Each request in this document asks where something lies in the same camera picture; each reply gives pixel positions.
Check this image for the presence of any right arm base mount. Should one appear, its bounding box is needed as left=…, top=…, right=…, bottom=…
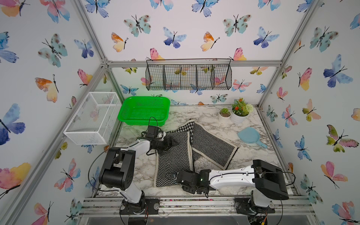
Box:
left=234, top=197, right=275, bottom=216

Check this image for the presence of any black white patterned knit scarf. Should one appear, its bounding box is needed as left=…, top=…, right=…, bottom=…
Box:
left=154, top=120, right=239, bottom=188

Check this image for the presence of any flowering plant in white pot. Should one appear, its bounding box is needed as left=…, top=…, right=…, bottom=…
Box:
left=230, top=98, right=254, bottom=124

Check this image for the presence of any small succulent in white pot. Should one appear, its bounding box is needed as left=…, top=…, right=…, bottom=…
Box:
left=218, top=107, right=231, bottom=123

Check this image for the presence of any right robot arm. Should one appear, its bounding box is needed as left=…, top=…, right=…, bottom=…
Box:
left=171, top=159, right=289, bottom=208

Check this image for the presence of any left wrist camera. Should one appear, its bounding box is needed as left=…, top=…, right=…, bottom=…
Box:
left=144, top=126, right=166, bottom=140

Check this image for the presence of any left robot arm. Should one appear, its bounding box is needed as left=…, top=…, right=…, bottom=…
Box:
left=98, top=136, right=179, bottom=204

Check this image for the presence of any light blue plastic scoop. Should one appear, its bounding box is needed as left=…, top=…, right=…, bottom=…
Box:
left=237, top=127, right=268, bottom=149

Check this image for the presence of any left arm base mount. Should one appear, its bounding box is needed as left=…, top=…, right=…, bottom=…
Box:
left=120, top=198, right=160, bottom=215

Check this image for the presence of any black wire wall basket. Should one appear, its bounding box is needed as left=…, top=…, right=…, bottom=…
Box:
left=142, top=59, right=233, bottom=91

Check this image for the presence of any green plastic basket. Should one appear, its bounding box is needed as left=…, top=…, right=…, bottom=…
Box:
left=118, top=96, right=171, bottom=127

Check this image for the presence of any white mesh wall basket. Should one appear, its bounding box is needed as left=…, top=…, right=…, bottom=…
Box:
left=63, top=92, right=122, bottom=145

